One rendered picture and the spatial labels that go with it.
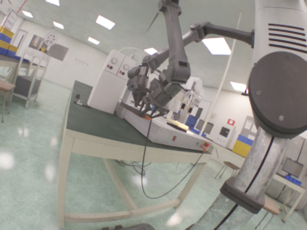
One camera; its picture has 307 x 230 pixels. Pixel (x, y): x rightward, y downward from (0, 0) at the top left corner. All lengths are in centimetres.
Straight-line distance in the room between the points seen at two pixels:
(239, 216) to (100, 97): 100
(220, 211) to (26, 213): 107
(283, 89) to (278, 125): 6
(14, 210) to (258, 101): 125
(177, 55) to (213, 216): 49
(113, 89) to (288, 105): 99
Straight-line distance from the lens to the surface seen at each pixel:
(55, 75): 802
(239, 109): 518
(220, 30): 82
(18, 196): 119
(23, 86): 288
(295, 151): 452
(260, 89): 25
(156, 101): 52
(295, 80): 26
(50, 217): 108
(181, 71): 46
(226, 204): 30
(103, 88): 100
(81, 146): 52
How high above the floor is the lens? 93
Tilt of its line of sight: 3 degrees down
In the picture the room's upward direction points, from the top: 24 degrees clockwise
